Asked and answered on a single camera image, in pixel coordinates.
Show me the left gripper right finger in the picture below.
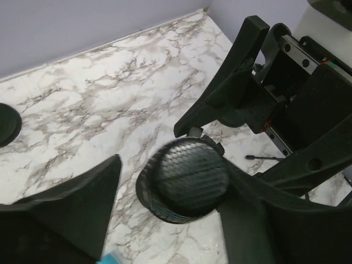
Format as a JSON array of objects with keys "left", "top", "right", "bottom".
[{"left": 217, "top": 164, "right": 351, "bottom": 263}]

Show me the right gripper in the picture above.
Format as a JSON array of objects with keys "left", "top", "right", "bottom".
[{"left": 174, "top": 15, "right": 351, "bottom": 195}]

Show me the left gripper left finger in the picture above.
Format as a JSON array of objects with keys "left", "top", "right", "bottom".
[{"left": 1, "top": 155, "right": 122, "bottom": 263}]

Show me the black tripod shock-mount stand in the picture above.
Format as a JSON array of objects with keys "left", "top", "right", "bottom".
[{"left": 245, "top": 155, "right": 284, "bottom": 161}]

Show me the blue microphone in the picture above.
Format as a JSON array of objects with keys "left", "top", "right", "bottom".
[{"left": 97, "top": 251, "right": 122, "bottom": 264}]

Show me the black microphone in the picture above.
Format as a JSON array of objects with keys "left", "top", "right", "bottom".
[{"left": 135, "top": 127, "right": 229, "bottom": 224}]

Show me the black stand with shock mount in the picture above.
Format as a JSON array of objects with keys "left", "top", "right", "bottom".
[{"left": 0, "top": 103, "right": 22, "bottom": 147}]

